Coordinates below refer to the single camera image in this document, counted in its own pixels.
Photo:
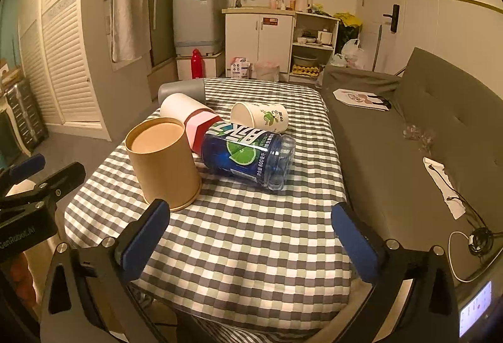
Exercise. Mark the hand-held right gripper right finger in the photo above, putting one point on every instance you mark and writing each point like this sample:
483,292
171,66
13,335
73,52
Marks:
353,244

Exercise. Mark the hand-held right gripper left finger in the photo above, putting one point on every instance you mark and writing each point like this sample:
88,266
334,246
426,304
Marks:
144,245

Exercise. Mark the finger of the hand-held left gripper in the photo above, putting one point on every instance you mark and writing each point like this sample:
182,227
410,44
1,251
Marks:
27,166
63,177

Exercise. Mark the brown paper cup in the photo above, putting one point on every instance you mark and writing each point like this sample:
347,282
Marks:
165,170

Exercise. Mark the blue clear plastic bottle cup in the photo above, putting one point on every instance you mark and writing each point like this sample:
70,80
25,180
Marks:
235,156

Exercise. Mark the white and pink cup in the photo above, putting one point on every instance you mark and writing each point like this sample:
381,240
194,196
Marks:
184,111

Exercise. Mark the grey cup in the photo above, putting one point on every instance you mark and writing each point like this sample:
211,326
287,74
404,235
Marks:
180,89

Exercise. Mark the white paper cup green print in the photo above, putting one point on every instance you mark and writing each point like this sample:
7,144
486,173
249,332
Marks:
263,117

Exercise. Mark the dark ribbed suitcase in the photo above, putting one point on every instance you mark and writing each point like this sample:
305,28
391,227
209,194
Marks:
25,113

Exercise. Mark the grey sofa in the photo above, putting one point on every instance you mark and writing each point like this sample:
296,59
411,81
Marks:
373,154

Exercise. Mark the grey checkered tablecloth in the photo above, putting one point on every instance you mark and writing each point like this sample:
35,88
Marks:
243,236

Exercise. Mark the white paper sheet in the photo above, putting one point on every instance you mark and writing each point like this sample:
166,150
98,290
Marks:
442,181

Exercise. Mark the white louvered wardrobe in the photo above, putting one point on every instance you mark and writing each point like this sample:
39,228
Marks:
63,52

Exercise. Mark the clear crumpled plastic wrap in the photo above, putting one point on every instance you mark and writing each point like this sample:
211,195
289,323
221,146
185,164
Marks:
420,136

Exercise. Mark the device with lit screen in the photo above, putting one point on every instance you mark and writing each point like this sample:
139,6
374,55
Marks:
475,309

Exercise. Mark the printed paper bag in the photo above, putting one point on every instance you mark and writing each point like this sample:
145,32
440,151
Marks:
359,98

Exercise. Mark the red bottle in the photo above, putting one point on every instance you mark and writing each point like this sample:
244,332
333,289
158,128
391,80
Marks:
197,65

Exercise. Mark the egg tray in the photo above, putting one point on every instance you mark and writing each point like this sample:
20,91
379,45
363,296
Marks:
305,70

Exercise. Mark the white hanging towel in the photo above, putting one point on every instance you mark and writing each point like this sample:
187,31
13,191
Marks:
127,4

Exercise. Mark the white washing machine stand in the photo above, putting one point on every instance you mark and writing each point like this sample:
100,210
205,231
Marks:
212,65

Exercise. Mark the green basin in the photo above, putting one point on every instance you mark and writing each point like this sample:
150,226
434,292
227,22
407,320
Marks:
305,60

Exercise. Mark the white plastic bag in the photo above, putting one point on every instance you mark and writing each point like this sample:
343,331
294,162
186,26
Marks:
353,54

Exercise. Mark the waste bin with pink liner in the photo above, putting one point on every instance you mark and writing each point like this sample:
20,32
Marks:
266,71

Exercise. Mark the small printed carton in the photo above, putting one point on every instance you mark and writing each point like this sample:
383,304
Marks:
239,67

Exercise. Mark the frosted glass door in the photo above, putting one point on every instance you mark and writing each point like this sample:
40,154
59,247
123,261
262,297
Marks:
165,0

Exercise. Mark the washing machine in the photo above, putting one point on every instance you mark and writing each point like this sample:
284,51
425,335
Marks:
198,18

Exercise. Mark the white open shelf unit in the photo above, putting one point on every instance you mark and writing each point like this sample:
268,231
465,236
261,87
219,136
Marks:
334,36

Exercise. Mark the yellow plastic bag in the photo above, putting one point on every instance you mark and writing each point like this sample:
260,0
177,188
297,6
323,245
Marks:
347,19

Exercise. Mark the white sink cabinet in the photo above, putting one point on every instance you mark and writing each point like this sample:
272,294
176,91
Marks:
257,40

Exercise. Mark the white electric kettle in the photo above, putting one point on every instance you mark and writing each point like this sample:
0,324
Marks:
303,2

